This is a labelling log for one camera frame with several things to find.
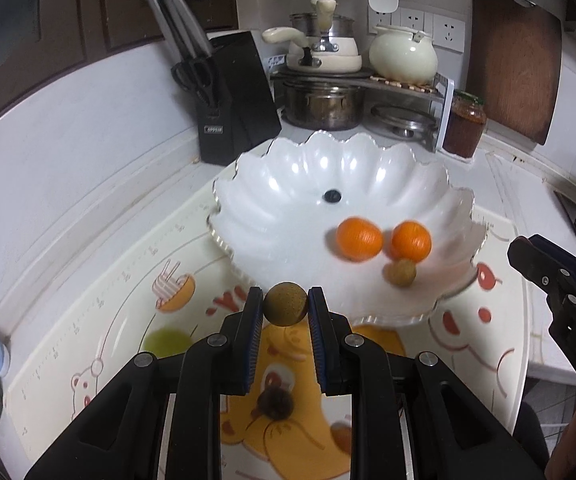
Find cartoon print baking mat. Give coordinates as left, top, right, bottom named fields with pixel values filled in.
left=5, top=175, right=531, bottom=480

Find bamboo trivet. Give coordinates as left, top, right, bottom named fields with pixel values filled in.
left=371, top=74, right=442, bottom=96

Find brown wooden cutting board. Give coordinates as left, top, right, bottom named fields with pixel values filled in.
left=466, top=0, right=563, bottom=146

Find dark wooden window frame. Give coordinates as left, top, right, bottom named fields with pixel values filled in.
left=0, top=0, right=239, bottom=131

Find person's right forearm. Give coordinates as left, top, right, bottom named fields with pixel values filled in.
left=545, top=391, right=576, bottom=480

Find white scalloped bowl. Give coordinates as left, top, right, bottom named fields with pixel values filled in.
left=207, top=130, right=489, bottom=328

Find red date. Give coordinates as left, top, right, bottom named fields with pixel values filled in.
left=332, top=422, right=353, bottom=453

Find green apple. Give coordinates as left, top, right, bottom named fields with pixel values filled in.
left=141, top=326, right=193, bottom=359

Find orange mandarin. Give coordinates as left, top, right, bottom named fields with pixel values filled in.
left=392, top=220, right=432, bottom=262
left=337, top=216, right=383, bottom=262

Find small round longan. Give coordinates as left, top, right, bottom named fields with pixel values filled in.
left=263, top=282, right=310, bottom=326

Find black knife block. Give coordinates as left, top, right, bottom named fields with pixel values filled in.
left=198, top=30, right=283, bottom=166

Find small steel pot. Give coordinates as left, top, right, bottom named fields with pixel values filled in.
left=289, top=0, right=357, bottom=42

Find metal shelf rack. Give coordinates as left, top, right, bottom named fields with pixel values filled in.
left=270, top=66, right=457, bottom=154

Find steel pot lid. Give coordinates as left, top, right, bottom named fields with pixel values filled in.
left=370, top=103, right=437, bottom=139

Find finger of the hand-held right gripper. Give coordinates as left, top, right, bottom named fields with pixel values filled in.
left=508, top=235, right=576, bottom=306

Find cream ceramic teapot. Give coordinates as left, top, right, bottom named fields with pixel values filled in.
left=368, top=24, right=439, bottom=85

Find steel handled knives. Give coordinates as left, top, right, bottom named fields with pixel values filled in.
left=146, top=0, right=215, bottom=64

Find dark grape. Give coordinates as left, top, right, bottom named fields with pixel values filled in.
left=256, top=387, right=294, bottom=420

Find large tan longan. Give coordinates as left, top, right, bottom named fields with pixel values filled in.
left=386, top=258, right=417, bottom=289

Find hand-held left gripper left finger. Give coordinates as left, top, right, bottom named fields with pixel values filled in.
left=22, top=286, right=263, bottom=480

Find large steel pot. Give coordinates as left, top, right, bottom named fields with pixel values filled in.
left=281, top=84, right=365, bottom=131

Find cream pot with handle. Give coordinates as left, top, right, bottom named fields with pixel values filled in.
left=261, top=26, right=364, bottom=74

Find black kitchen scissors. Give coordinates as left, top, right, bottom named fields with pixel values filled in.
left=171, top=57, right=219, bottom=111

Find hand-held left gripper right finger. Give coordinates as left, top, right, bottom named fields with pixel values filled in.
left=308, top=286, right=551, bottom=480

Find white wall sockets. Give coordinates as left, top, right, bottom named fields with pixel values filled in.
left=368, top=6, right=467, bottom=54

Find red sauce jar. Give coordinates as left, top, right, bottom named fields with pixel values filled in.
left=441, top=89, right=488, bottom=157

